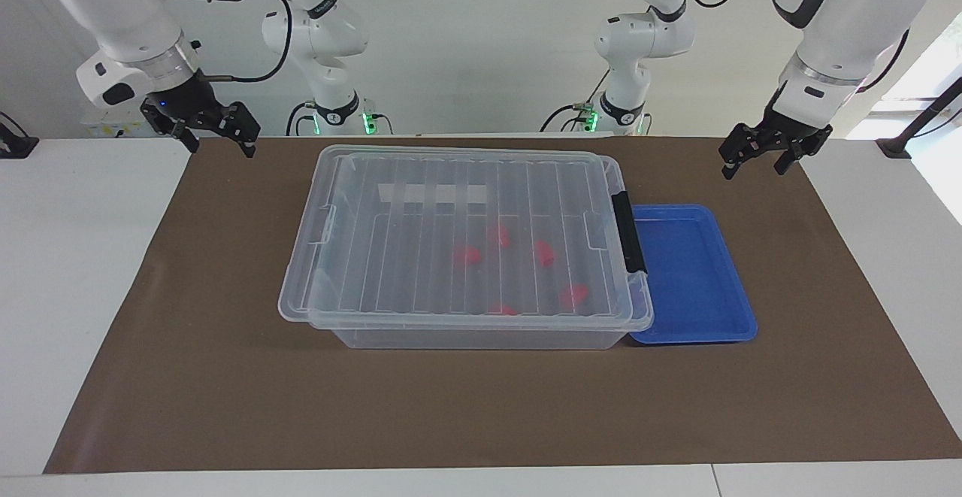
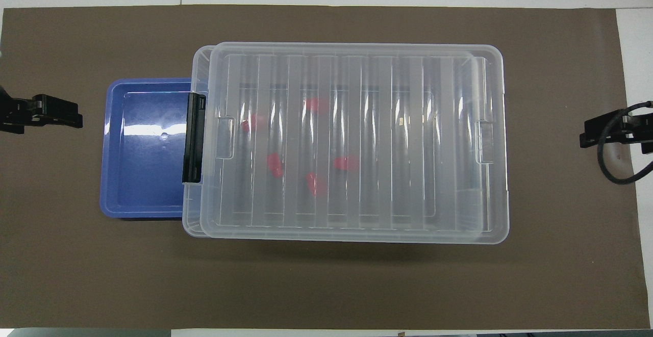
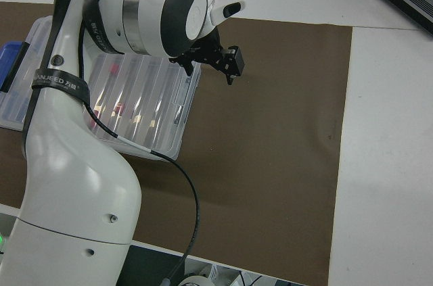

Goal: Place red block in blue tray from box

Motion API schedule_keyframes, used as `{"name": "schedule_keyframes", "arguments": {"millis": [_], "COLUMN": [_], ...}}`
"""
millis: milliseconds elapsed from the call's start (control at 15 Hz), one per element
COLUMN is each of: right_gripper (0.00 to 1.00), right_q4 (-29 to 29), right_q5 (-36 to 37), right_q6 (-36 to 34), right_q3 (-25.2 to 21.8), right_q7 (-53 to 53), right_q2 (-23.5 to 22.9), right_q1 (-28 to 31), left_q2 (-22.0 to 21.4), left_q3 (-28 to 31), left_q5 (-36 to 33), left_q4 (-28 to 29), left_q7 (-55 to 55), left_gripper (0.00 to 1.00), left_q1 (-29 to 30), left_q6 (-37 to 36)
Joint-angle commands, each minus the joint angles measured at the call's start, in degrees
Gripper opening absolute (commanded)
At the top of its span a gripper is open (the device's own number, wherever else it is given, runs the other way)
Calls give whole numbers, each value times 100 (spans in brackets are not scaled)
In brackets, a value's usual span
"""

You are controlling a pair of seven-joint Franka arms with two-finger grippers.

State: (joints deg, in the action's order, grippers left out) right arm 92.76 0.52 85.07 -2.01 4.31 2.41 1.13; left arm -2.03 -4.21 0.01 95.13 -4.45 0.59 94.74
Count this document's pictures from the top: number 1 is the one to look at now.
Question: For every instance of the red block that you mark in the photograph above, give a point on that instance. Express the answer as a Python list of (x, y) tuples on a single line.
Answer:
[(573, 295), (544, 253), (499, 236), (467, 256), (503, 310)]

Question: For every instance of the black stand with pole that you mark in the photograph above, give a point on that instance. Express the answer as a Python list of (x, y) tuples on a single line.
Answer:
[(898, 145)]

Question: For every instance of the blue plastic tray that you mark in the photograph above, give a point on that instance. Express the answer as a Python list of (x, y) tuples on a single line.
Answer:
[(691, 271)]

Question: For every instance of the clear ribbed plastic lid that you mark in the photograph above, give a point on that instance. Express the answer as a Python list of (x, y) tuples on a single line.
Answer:
[(421, 256)]

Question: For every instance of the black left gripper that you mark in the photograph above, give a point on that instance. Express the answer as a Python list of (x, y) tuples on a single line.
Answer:
[(782, 136)]

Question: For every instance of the brown table mat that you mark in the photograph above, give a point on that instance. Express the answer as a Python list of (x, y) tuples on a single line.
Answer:
[(225, 392)]

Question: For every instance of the clear plastic storage box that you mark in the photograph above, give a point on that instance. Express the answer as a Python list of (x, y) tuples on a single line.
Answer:
[(481, 337)]

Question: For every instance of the white device box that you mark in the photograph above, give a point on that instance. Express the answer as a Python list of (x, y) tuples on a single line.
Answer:
[(98, 127)]

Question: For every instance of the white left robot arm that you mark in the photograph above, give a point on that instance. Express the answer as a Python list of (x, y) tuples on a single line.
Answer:
[(849, 8)]

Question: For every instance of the black clamp mount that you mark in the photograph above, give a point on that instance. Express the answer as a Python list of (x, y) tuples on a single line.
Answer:
[(15, 143)]

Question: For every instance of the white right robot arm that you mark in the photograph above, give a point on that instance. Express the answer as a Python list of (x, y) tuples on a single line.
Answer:
[(113, 1)]

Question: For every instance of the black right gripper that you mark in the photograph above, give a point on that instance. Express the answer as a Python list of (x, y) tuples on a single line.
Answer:
[(192, 106)]

